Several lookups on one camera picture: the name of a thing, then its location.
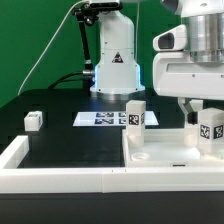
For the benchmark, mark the white marker sheet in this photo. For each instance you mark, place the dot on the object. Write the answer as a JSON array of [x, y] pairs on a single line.
[[117, 118]]

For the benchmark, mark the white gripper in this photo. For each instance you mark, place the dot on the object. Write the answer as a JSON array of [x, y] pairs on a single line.
[[176, 75]]

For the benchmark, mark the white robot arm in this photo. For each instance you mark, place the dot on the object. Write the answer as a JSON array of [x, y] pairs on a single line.
[[117, 72]]

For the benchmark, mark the white square tabletop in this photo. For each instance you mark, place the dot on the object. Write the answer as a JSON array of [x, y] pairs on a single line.
[[165, 148]]

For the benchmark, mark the white U-shaped fence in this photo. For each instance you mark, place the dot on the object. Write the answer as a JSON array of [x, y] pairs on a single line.
[[14, 180]]

